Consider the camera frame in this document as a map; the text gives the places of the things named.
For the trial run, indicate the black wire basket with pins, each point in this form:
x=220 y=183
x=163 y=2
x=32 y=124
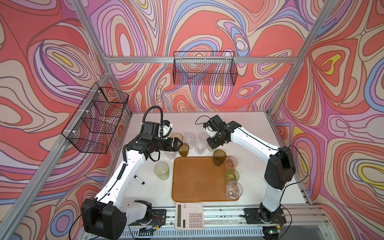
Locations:
x=96 y=120
x=204 y=68

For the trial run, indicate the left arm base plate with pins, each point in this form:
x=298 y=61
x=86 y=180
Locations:
x=158 y=219

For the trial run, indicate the white desk calculator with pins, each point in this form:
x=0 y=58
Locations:
x=189 y=216

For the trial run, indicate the brown textured cup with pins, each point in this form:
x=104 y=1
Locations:
x=219 y=157

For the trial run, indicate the clear wide glass left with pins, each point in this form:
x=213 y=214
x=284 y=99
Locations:
x=170 y=155

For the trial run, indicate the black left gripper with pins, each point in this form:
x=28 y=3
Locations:
x=175 y=147

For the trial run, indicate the clear faceted glass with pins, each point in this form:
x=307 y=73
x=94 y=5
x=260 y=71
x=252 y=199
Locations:
x=200 y=147
x=233 y=190

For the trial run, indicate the orange plastic tray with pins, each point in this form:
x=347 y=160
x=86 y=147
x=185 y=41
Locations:
x=198 y=179

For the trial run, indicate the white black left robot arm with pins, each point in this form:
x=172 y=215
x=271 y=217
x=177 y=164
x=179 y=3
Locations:
x=104 y=215

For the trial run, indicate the black wire basket left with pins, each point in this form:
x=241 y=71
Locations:
x=96 y=120

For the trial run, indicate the black marker pen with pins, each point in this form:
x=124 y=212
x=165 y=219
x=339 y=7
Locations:
x=139 y=180

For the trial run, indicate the yellow amber glass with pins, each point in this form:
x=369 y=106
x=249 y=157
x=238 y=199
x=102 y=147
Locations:
x=177 y=135

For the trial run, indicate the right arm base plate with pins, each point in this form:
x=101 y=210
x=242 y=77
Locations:
x=255 y=216

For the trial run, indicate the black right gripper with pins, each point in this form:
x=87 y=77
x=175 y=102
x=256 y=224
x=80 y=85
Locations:
x=212 y=144

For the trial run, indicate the olive textured cup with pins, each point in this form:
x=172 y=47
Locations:
x=184 y=149

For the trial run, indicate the pale yellow frosted cup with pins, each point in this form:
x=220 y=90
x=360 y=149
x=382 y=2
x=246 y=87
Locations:
x=162 y=171

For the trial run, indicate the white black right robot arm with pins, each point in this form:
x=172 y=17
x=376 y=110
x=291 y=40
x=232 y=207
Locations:
x=280 y=166

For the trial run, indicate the small clear glass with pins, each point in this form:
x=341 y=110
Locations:
x=203 y=136

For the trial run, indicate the pale green textured cup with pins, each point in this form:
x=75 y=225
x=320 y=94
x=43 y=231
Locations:
x=210 y=149

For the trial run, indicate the clear glass back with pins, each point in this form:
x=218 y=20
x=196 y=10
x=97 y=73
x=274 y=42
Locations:
x=190 y=138

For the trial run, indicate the black wire basket back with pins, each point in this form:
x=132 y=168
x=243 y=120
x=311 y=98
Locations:
x=204 y=68

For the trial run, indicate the green ribbed glass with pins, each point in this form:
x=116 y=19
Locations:
x=232 y=175

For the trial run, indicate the pink textured cup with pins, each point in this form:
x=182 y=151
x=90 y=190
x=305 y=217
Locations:
x=230 y=162

